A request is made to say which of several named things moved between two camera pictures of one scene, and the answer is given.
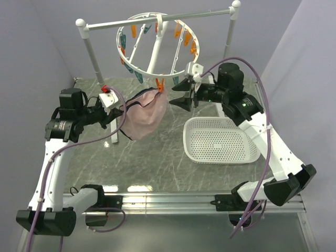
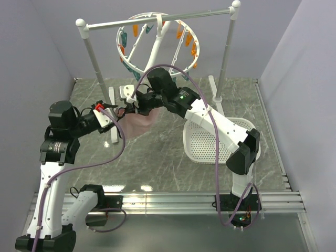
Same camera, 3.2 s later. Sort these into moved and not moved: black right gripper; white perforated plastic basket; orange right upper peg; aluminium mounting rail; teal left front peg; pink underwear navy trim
Moved: black right gripper; pink underwear navy trim
Not moved: aluminium mounting rail; white perforated plastic basket; teal left front peg; orange right upper peg
